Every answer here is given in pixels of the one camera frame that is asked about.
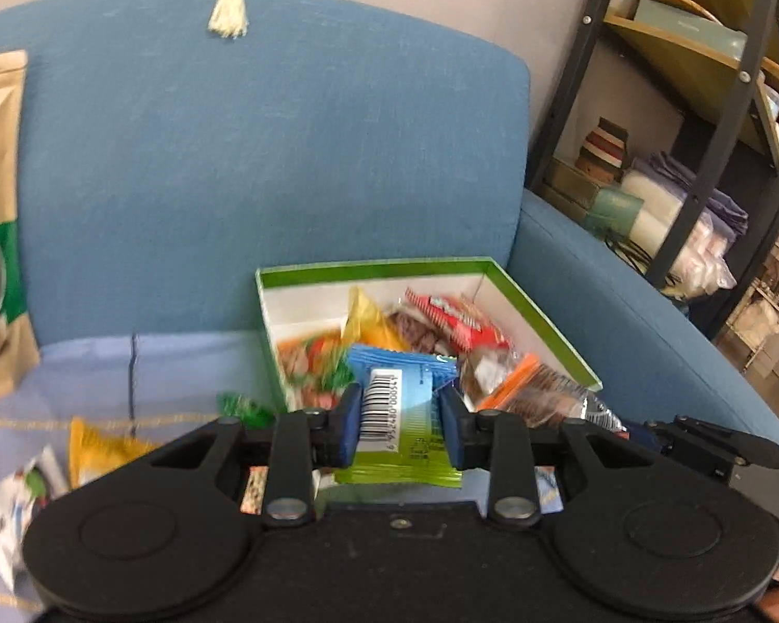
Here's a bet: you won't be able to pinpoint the olive green box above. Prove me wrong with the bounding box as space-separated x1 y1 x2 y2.
544 157 606 223

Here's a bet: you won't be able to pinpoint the pale green box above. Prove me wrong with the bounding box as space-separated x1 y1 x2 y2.
587 185 645 236

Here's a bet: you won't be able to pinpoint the stack of striped rolls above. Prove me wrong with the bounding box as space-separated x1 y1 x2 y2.
574 117 629 184

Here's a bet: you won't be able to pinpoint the teal storage box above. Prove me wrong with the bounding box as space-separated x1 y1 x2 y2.
633 0 749 64

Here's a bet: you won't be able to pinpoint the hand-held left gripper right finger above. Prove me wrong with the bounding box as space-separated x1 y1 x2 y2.
438 386 656 528

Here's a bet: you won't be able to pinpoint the light blue blanket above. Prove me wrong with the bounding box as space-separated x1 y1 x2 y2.
0 331 281 623

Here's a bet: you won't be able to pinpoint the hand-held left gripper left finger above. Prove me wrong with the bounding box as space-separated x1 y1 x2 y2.
144 384 365 528

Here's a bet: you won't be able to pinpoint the red snack packet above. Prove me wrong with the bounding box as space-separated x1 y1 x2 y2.
404 291 513 357

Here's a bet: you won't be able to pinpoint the green white cardboard box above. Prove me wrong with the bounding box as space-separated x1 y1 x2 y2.
255 257 603 417

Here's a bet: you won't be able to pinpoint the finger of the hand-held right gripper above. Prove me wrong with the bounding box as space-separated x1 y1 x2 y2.
625 415 779 478

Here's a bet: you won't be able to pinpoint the blue green snack packet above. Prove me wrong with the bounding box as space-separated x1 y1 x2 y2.
334 343 464 489

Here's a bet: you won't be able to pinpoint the wooden hoop handle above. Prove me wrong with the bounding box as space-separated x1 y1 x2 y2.
635 0 779 90

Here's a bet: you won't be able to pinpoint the clear brown cookie packet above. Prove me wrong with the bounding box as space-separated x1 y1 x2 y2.
493 363 626 435

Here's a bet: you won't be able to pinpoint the cream tassel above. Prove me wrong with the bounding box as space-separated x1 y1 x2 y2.
208 0 250 40

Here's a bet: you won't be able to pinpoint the clear plastic bags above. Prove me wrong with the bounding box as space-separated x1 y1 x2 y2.
667 213 739 301

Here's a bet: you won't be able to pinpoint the purple folded cloth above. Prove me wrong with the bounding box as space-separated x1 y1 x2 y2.
648 151 749 236

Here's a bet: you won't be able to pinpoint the white foam roll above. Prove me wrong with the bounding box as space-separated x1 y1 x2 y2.
622 167 687 255

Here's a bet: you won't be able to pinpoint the black metal shelf rack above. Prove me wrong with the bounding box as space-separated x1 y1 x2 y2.
529 0 779 342

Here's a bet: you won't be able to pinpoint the blue fabric armchair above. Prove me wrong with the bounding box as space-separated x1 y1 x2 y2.
0 0 779 468

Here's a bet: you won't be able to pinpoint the green candy wrapper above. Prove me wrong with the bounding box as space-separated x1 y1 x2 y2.
217 390 277 430

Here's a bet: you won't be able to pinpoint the black cable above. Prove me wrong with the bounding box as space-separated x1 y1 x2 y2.
602 232 660 277

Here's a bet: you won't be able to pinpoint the white snack packet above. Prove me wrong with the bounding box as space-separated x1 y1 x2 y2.
0 446 72 593

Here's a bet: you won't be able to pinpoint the orange brown snack packet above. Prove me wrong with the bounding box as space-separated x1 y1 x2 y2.
460 349 541 411

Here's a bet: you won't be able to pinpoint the yellow pointed snack packet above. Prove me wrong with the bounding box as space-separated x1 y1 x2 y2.
345 286 409 353

